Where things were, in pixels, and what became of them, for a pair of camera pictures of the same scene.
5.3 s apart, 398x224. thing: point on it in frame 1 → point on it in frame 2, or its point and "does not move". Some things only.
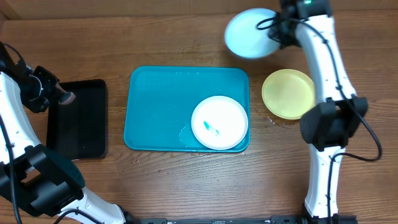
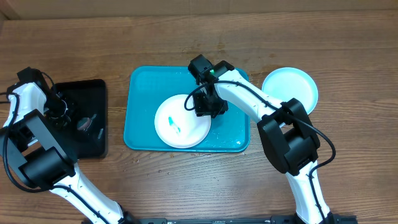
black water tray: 79,130 does not move
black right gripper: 274,35 → 200,111
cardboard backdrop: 114,8 does not move
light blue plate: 244,38 → 285,83
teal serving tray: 160,102 does not move
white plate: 219,122 → 178,127
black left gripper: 34,104 → 61,122
